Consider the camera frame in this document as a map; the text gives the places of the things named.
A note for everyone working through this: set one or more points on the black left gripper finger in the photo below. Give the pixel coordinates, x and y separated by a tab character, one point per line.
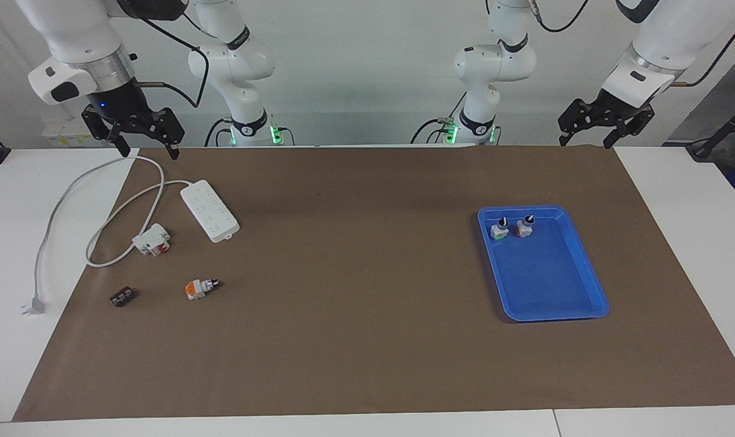
576	115
634	124

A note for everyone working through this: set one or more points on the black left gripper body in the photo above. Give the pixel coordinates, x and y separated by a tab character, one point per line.
619	110

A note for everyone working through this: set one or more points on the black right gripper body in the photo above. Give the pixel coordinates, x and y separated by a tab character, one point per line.
118	103

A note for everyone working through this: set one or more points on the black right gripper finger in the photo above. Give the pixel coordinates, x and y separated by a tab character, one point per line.
167	130
103	128

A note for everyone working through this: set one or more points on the orange white rotary switch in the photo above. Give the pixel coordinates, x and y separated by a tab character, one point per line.
197	289

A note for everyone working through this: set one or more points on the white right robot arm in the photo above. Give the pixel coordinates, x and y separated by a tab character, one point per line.
76	30

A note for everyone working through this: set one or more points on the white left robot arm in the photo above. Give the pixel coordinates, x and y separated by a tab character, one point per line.
494	60

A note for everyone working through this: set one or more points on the white background boxes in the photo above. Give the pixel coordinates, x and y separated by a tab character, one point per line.
60	130

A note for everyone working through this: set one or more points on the black stand base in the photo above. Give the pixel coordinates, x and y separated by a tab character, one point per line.
704	149

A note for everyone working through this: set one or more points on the white power strip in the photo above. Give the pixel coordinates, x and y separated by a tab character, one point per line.
209	209

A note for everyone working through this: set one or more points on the white red circuit breaker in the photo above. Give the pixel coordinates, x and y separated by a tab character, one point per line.
152	240

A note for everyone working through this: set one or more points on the blue plastic tray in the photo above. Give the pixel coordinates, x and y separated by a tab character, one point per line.
549	279

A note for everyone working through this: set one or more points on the small dark terminal block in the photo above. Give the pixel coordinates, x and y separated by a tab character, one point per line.
122	297

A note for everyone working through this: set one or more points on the brown paper table mat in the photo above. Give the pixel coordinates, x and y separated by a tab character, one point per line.
367	303

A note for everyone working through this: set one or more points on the red base rotary switch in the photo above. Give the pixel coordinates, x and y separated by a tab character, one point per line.
524	229

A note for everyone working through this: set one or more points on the green base rotary switch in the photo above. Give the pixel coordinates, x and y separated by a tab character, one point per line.
499	230

